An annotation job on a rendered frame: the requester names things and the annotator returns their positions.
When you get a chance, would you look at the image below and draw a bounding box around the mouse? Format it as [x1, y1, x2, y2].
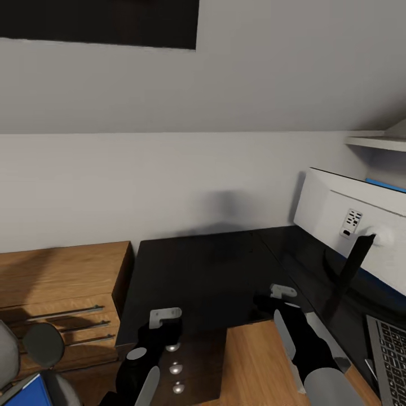
[254, 288, 268, 296]

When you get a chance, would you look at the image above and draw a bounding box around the notebook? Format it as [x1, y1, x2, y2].
[365, 360, 377, 380]

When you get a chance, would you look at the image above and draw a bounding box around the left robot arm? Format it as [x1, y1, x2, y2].
[98, 307, 183, 406]

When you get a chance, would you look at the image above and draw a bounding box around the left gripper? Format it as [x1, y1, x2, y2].
[138, 319, 183, 351]

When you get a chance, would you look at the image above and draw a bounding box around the monitor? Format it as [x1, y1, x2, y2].
[293, 167, 406, 320]

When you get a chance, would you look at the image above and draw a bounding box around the folder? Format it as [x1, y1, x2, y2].
[1, 374, 53, 406]

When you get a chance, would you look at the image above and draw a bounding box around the swivel chair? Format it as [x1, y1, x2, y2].
[0, 319, 84, 406]

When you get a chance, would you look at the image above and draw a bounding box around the keyboard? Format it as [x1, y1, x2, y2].
[366, 315, 406, 406]

